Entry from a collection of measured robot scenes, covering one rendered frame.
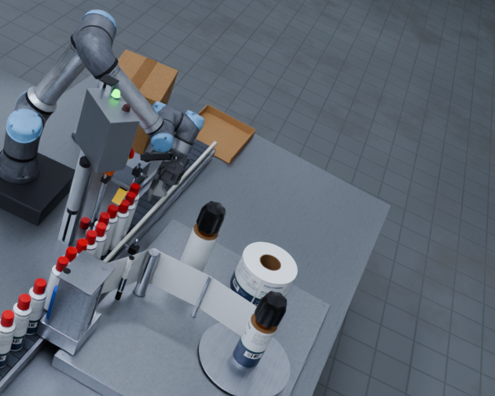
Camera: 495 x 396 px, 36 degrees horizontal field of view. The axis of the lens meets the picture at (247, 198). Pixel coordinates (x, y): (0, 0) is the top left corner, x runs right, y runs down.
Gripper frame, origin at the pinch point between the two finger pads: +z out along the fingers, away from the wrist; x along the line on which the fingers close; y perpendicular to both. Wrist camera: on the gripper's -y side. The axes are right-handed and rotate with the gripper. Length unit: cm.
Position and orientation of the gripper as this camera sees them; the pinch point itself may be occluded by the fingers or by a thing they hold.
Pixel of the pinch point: (148, 196)
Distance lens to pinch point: 283.3
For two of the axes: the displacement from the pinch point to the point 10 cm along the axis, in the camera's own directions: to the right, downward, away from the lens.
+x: 1.4, -0.5, 9.9
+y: 8.8, 4.7, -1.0
